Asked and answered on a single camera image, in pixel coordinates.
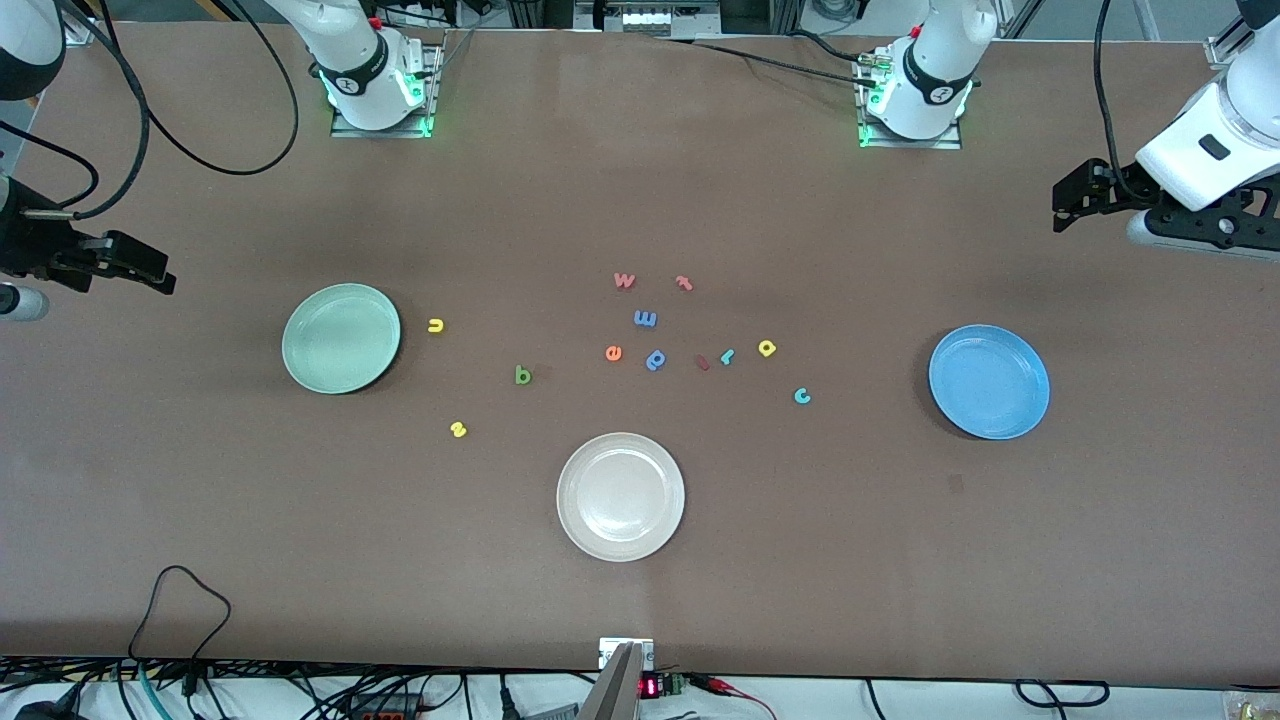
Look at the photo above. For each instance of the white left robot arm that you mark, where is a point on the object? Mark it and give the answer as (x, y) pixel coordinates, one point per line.
(935, 70)

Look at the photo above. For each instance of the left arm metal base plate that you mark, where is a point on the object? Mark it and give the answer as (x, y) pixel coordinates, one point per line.
(900, 143)

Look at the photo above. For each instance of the aluminium frame profile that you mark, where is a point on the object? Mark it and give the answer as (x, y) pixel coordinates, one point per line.
(1225, 52)
(78, 35)

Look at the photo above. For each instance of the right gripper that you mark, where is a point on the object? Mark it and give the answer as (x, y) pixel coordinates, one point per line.
(28, 245)

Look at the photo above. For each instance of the white plate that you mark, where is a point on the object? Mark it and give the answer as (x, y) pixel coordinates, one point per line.
(620, 497)

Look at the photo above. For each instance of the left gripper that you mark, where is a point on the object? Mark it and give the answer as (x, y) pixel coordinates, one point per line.
(1117, 186)

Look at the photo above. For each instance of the blue foam letter m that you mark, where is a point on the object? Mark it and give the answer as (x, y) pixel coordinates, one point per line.
(645, 320)

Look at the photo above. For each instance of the green plate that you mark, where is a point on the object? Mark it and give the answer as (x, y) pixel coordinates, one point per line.
(340, 340)

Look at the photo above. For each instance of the red clip lead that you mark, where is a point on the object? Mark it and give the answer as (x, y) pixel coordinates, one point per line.
(725, 686)

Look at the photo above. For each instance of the blue foam letter p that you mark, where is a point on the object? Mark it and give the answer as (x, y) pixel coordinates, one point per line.
(650, 365)

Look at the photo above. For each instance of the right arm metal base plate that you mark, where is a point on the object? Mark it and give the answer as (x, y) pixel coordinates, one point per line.
(432, 90)

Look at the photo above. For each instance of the green terminal block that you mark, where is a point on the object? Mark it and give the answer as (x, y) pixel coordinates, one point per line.
(674, 684)

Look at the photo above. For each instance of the blue plate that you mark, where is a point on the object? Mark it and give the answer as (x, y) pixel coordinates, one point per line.
(990, 385)

